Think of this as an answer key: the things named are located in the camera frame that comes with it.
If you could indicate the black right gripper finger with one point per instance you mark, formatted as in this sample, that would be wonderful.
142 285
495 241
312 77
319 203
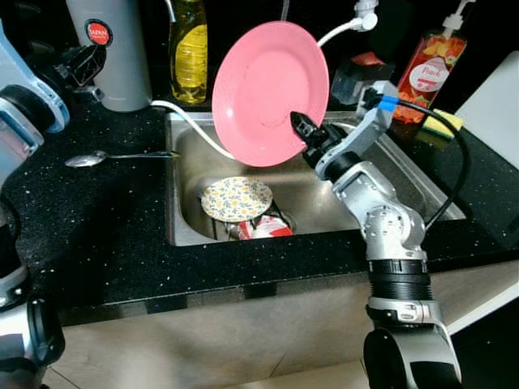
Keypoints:
302 125

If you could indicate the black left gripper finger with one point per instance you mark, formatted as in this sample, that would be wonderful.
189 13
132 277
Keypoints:
91 55
92 75

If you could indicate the pink plate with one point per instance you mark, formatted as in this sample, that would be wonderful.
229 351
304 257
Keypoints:
268 89

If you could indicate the floral patterned plate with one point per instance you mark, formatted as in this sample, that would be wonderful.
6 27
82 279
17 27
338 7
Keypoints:
235 198

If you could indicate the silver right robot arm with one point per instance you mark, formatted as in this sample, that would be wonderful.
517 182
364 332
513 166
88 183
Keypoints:
389 219

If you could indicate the grey canister with red label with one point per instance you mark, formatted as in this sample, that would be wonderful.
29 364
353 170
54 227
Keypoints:
113 73

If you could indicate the stainless steel sink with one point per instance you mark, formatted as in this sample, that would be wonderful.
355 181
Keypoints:
316 203

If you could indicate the clear plastic box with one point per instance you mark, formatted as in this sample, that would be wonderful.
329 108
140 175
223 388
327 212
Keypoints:
357 81

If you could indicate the metal spoon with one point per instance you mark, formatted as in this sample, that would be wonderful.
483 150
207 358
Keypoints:
81 160

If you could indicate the white panel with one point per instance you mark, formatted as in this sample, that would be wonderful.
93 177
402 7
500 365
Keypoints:
495 113

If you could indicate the yellow dish soap bottle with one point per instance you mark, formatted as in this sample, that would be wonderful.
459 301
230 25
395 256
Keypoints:
190 65

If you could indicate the red white packet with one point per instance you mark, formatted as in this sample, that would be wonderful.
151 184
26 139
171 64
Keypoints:
272 229

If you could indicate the chrome faucet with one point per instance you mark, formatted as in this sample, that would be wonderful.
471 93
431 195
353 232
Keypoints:
285 8

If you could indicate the yellow sponge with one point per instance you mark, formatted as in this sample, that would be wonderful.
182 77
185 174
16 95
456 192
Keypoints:
444 123

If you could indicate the peach soap pump bottle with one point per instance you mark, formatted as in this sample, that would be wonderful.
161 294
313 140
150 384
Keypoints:
430 73

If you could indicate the beige cabinet front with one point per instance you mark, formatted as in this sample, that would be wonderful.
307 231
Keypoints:
243 340

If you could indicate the white door edge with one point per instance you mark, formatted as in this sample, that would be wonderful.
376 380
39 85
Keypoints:
486 308

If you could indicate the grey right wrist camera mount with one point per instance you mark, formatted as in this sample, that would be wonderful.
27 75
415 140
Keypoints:
361 134

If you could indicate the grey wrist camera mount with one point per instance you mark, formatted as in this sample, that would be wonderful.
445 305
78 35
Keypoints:
24 61
361 134

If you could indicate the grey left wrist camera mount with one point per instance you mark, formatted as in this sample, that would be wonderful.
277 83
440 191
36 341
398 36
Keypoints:
24 61

